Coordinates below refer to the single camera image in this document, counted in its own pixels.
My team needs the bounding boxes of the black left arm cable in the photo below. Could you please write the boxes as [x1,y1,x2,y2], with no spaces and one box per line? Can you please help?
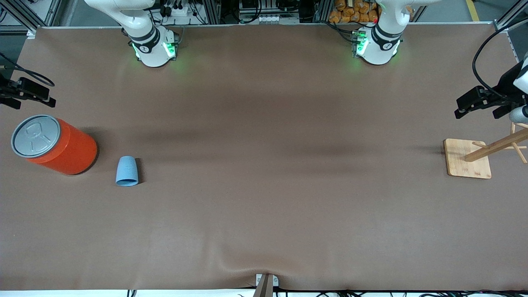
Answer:
[472,21,528,101]

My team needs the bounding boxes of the black base cable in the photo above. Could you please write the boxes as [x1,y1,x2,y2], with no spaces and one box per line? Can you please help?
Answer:
[324,21,357,42]

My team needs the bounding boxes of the long white socket strip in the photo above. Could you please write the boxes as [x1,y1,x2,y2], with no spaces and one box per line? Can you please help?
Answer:
[239,14,300,24]

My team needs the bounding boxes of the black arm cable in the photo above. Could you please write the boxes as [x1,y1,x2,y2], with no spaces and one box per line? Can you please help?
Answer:
[472,21,528,101]
[0,53,55,87]

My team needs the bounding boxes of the orange snack bag pile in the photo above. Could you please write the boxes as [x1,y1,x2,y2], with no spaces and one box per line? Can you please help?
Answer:
[329,0,379,24]

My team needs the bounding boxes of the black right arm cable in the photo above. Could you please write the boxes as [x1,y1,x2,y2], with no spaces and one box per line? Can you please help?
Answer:
[0,53,55,87]

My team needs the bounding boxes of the orange can with silver lid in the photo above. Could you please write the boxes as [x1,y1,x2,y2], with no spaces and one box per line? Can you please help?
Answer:
[11,114,99,176]

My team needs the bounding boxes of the aluminium frame strut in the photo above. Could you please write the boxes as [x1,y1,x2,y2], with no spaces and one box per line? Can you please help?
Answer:
[0,0,62,38]
[204,0,222,24]
[494,7,528,34]
[314,0,331,22]

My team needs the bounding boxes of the metal bracket with brown post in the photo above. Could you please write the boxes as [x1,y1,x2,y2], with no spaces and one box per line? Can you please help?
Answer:
[254,273,280,297]

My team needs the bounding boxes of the light blue cup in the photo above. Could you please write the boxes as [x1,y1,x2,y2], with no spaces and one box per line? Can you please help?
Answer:
[115,156,139,187]

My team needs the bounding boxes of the wooden cup rack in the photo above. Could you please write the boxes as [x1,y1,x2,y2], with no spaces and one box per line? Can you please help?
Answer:
[444,122,528,179]

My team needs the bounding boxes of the white power strip with plugs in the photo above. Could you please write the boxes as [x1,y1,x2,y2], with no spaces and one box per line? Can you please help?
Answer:
[162,3,199,18]

